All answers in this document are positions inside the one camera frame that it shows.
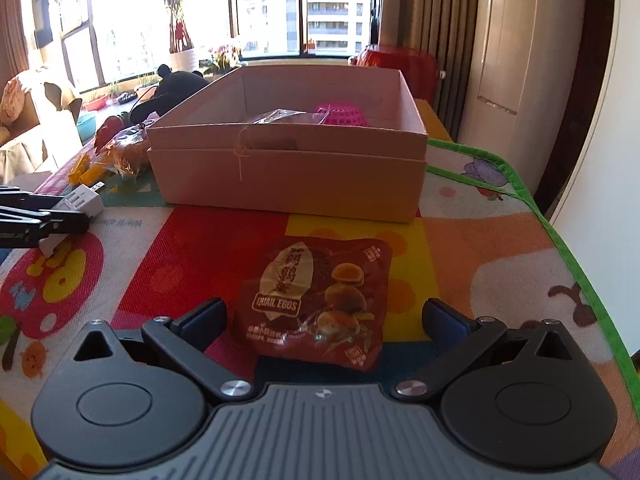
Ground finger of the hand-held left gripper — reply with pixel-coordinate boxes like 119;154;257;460
0;186;53;222
0;210;91;251

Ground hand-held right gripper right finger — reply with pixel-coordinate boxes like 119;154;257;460
392;298;571;403

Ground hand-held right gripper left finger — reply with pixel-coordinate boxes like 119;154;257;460
72;297;253;403

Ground white power adapter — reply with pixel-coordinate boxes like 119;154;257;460
39;184;104;256

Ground yellow snack packet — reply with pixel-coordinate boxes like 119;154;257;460
68;152;108;187

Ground bread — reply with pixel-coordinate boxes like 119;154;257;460
102;127;152;179

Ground red snack packet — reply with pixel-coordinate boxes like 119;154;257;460
231;236;393;372

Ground beige cardboard box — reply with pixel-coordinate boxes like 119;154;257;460
146;64;429;225

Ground black plush toy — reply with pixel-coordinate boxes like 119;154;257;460
129;64;211;126

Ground colourful printed play mat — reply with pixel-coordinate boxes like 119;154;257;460
0;97;640;480

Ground beige armchair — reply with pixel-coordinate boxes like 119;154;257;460
0;67;83;186

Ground clear plastic bag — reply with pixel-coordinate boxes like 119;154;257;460
247;108;331;126

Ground pink plastic basket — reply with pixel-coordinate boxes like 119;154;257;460
314;101;371;128

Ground potted tree in white pot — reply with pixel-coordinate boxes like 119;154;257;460
134;0;202;73

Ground potted flowers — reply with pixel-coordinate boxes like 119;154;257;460
204;42;244;73

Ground red bowl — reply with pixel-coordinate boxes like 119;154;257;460
348;45;441;103

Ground white standing air conditioner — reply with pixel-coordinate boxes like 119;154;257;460
457;0;587;196

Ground beige striped curtain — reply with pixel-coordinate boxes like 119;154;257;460
377;0;481;131

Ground dark wooden door frame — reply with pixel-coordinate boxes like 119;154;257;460
534;0;617;221

